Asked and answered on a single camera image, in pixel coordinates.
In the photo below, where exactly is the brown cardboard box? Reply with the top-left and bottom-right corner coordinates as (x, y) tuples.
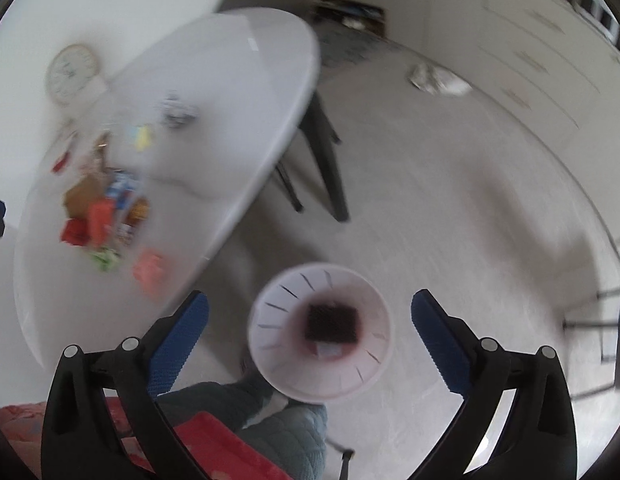
(63, 174), (106, 219)

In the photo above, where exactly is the pink paper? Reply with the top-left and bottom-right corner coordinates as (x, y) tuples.
(133, 248), (168, 299)

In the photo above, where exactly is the newspaper ball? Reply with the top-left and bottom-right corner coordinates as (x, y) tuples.
(161, 94), (199, 129)

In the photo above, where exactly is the blue surgical face mask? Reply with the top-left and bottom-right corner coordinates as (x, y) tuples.
(315, 341), (343, 360)

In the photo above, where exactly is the pink white trash bin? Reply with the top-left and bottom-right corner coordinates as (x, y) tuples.
(247, 262), (393, 404)

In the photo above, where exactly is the red white small box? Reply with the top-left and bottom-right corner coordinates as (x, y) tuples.
(52, 130), (81, 174)

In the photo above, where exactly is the clear plastic snack bag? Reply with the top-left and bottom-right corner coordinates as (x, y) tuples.
(82, 130), (111, 176)

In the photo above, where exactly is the orange red paper piece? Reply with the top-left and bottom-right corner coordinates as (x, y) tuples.
(87, 197), (114, 247)

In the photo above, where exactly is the white round table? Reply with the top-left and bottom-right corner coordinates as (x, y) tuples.
(14, 8), (321, 370)

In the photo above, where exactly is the small green paper scrap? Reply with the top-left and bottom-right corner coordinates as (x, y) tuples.
(89, 247), (121, 272)

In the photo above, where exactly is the blue cloud print wrapper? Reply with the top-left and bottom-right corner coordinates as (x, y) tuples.
(104, 170), (140, 210)

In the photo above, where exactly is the brown snack wrapper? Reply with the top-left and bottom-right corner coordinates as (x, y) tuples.
(124, 196), (150, 226)

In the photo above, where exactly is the yellow blue folded paper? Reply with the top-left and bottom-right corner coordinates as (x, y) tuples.
(133, 124), (153, 152)

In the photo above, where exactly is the grey quilted trouser leg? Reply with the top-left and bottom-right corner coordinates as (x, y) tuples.
(158, 349), (328, 479)

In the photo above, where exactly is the grey dining chair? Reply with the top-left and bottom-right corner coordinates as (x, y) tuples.
(217, 0), (312, 23)

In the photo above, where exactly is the white drawer cabinet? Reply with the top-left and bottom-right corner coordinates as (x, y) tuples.
(476, 0), (620, 148)

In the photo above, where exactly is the shoe rack cubby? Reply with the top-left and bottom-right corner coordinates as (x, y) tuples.
(313, 0), (386, 38)

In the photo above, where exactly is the round white wall clock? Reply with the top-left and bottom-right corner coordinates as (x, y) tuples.
(45, 44), (100, 105)

